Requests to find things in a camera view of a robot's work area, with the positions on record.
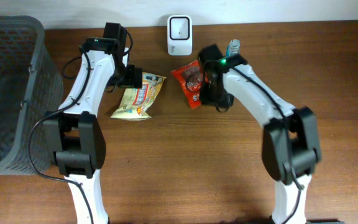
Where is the yellow snack bag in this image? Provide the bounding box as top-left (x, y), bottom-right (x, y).
top-left (110, 72), bottom-right (166, 120)

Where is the red candy bag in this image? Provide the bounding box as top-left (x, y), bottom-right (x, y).
top-left (171, 60), bottom-right (203, 109)

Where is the blue mouthwash bottle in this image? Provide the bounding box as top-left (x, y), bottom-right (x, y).
top-left (226, 39), bottom-right (241, 57)

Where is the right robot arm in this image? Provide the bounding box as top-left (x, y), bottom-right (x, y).
top-left (198, 44), bottom-right (322, 223)

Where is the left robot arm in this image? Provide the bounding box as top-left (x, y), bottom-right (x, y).
top-left (42, 22), bottom-right (142, 223)

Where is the white barcode scanner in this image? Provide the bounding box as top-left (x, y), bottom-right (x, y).
top-left (167, 15), bottom-right (193, 56)

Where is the grey plastic mesh basket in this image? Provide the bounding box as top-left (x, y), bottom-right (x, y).
top-left (0, 16), bottom-right (63, 175)

